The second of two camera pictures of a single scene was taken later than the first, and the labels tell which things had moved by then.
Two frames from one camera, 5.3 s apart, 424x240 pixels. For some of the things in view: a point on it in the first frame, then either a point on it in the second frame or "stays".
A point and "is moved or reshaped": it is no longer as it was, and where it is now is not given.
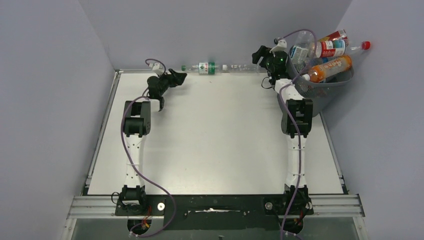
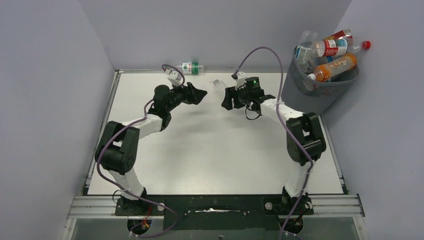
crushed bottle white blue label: x=301 y=52 is moved or reshaped
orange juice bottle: x=321 y=71 is moved or reshaped
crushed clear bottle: x=242 y=68 -> x=220 y=85
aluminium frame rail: x=94 y=207 stays
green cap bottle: x=202 y=68 is moved or reshaped
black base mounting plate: x=217 y=212 stays
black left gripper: x=176 y=80 -> x=195 y=95
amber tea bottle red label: x=340 y=35 is moved or reshaped
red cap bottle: x=332 y=48 stays
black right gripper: x=262 y=51 -> x=231 y=93
